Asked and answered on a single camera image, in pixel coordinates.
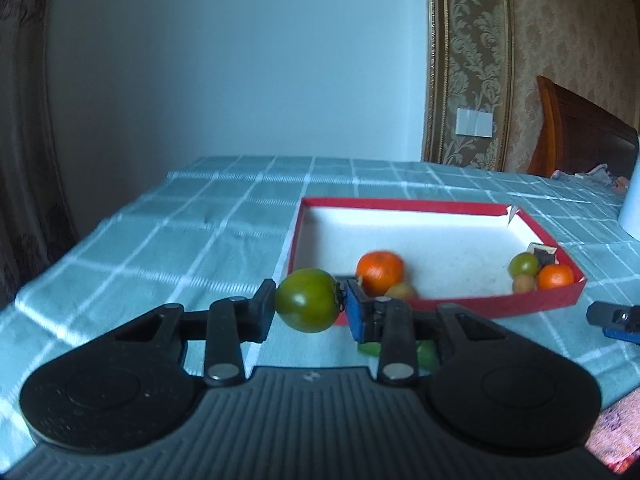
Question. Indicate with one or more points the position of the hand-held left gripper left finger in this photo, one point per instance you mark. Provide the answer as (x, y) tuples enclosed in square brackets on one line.
[(262, 310)]

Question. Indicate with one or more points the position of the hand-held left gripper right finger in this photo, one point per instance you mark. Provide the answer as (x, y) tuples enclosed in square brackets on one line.
[(356, 310)]

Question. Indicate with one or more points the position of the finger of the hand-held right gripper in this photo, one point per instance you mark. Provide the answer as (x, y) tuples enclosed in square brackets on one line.
[(615, 317)]

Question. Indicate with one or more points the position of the large green tomato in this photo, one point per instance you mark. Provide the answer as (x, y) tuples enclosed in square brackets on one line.
[(306, 300)]

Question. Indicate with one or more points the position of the large orange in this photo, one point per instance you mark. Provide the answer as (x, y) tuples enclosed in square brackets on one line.
[(381, 271)]

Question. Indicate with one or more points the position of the brown longan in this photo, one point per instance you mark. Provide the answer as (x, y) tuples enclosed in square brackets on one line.
[(523, 283), (400, 291)]

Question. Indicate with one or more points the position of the foil-wrapped chocolate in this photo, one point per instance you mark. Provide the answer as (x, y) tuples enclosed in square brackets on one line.
[(545, 256)]

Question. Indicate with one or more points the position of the small yellow-green tomato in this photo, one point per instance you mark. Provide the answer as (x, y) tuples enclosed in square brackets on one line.
[(524, 262)]

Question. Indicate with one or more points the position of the red cardboard box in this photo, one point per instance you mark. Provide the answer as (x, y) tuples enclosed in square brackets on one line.
[(500, 305)]

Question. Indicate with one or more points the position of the green lime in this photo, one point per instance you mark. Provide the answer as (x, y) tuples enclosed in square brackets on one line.
[(427, 354), (370, 348)]

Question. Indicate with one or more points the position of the small orange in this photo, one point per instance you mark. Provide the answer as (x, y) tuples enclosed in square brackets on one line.
[(555, 277)]

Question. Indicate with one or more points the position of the pink towel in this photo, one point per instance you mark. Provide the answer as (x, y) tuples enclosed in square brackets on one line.
[(617, 435)]

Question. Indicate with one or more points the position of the white container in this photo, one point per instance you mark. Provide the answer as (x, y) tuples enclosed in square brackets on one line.
[(631, 195)]

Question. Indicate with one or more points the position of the green checked bedsheet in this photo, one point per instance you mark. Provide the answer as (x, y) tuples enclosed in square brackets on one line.
[(150, 235)]

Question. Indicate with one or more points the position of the crumpled pink grey cloth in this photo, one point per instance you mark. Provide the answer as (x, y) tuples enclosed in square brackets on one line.
[(595, 175)]

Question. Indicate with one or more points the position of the wooden chair back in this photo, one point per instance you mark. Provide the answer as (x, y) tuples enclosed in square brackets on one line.
[(575, 130)]

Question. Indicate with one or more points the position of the white wall switch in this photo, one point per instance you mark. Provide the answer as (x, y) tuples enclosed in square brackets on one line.
[(475, 121)]

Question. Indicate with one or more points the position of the gold wall moulding frame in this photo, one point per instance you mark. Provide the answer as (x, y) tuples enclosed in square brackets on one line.
[(435, 60)]

